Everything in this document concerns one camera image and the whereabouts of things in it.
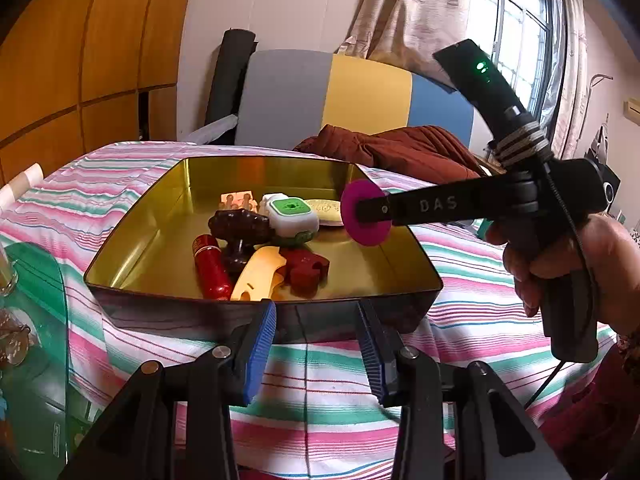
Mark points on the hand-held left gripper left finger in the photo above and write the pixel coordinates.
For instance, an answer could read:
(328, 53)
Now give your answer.
(260, 355)

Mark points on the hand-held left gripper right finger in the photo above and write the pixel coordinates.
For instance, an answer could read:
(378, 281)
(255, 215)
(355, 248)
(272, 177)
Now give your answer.
(372, 355)

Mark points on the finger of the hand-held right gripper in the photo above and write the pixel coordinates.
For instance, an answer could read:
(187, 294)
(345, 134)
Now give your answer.
(440, 205)

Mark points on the purple disc toy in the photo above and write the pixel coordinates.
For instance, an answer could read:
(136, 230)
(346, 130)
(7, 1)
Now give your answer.
(367, 234)

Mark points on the yellow-orange plastic piece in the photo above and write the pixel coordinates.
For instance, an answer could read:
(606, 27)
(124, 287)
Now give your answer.
(260, 272)

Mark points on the dark red plastic piece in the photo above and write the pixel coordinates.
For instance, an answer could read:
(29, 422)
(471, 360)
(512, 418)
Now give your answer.
(305, 270)

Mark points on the red cylinder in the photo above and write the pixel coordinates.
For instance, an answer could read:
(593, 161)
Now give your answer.
(210, 265)

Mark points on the yellow oval toy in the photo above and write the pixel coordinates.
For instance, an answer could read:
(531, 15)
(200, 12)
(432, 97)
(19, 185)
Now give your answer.
(325, 211)

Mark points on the dark brown knobbed toy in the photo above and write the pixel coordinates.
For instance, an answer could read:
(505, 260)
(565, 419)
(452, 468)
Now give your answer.
(237, 225)

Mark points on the white and green device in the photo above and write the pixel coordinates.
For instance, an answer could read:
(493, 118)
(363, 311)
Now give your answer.
(290, 215)

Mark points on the orange plastic block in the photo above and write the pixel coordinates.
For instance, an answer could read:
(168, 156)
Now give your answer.
(239, 202)

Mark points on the gold tin box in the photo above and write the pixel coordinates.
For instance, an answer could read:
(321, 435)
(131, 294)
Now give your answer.
(160, 230)

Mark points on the person's right hand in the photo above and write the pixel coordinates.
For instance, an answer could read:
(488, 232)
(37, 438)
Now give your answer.
(615, 270)

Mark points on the green framed window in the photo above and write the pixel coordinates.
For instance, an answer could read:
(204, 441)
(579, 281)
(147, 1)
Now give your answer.
(515, 40)

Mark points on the red-brown quilt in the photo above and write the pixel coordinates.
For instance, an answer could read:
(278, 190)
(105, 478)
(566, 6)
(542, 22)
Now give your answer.
(400, 150)

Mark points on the grey patterned curtain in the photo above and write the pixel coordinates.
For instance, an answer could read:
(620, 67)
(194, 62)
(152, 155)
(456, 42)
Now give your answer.
(567, 60)

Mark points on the striped bed sheet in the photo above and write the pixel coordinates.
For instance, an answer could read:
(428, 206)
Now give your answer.
(475, 320)

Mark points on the black desk electronics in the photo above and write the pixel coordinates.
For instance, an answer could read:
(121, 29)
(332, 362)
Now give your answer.
(607, 180)

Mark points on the white air conditioner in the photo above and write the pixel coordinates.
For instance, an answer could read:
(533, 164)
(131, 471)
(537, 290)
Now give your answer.
(632, 111)

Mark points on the beige patterned curtain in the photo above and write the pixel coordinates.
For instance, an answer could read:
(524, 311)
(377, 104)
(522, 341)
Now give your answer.
(410, 15)

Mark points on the grey yellow blue headboard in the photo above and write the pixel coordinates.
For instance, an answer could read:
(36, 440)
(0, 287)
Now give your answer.
(300, 95)

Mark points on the green glass table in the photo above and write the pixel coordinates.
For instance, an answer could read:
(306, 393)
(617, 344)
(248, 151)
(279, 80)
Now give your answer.
(35, 395)

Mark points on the white tube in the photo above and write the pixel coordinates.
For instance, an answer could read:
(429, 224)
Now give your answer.
(212, 130)

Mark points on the person's dark red clothing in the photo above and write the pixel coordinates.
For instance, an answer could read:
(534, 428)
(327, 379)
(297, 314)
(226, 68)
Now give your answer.
(595, 415)

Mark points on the black rolled mat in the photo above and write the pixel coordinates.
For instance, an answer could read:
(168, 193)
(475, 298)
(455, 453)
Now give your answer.
(230, 80)

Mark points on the brown ornament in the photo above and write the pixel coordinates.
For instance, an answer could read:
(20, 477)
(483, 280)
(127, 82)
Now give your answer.
(12, 340)

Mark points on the clear glass jar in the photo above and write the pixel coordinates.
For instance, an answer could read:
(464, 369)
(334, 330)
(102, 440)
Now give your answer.
(7, 272)

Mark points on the wooden wardrobe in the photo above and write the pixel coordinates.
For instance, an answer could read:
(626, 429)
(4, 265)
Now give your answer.
(90, 50)

